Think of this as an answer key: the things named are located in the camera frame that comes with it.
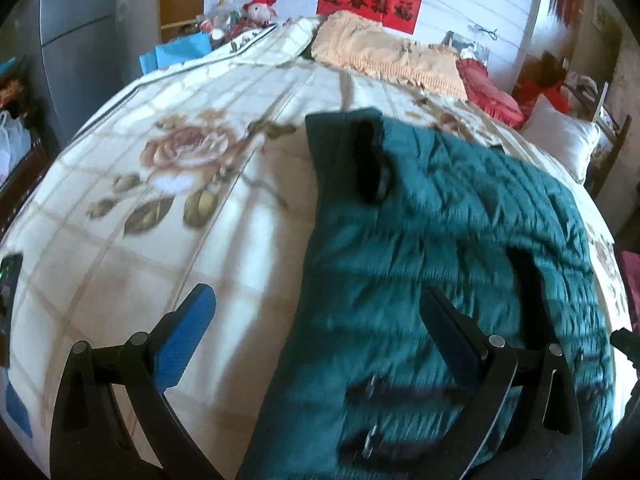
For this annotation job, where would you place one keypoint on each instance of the white pillow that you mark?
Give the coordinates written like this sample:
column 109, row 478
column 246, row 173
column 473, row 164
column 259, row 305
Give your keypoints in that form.
column 562, row 137

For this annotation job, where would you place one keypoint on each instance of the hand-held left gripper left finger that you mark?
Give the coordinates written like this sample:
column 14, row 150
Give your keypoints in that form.
column 182, row 340

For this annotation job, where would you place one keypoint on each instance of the wooden chair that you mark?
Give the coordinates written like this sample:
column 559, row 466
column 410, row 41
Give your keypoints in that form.
column 607, row 135

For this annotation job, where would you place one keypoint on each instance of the grey refrigerator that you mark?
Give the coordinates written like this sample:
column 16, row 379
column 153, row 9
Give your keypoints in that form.
column 85, row 40

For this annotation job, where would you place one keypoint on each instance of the floral checkered bed blanket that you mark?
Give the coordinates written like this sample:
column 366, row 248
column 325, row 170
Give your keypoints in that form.
column 150, row 220

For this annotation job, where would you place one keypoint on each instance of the dark green quilted jacket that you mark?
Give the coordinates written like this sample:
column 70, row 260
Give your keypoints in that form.
column 425, row 270

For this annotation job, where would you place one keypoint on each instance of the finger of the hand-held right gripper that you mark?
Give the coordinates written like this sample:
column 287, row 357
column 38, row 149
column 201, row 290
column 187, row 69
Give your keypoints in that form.
column 627, row 342

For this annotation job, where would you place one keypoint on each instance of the red ruffled pillow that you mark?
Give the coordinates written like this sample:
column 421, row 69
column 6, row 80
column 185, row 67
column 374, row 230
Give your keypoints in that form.
column 487, row 92

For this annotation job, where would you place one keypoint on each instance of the blue box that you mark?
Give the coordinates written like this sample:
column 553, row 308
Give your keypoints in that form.
column 177, row 54

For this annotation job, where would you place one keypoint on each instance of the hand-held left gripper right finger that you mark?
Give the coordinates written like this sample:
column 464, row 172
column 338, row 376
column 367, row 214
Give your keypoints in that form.
column 452, row 332

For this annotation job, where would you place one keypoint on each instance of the yellow fringed pillow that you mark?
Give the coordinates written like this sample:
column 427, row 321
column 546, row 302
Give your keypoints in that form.
column 380, row 52

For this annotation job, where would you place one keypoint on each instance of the red wall banner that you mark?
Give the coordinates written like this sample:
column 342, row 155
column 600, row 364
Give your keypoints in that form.
column 367, row 2

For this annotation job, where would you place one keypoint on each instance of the black remote on bed edge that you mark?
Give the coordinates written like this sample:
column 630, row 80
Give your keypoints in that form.
column 9, row 305

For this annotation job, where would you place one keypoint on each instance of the picture frame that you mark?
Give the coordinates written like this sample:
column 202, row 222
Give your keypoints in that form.
column 467, row 44

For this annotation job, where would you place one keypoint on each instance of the red cloth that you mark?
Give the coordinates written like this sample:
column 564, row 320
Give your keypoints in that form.
column 542, row 87

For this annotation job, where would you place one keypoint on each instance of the white plastic bag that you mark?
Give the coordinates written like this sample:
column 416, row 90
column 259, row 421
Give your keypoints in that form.
column 12, row 145

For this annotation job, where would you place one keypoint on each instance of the plush toy with red hat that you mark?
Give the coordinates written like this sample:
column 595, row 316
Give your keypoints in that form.
column 259, row 11

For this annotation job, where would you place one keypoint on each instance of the magenta cloth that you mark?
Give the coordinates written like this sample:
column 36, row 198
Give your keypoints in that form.
column 631, row 285

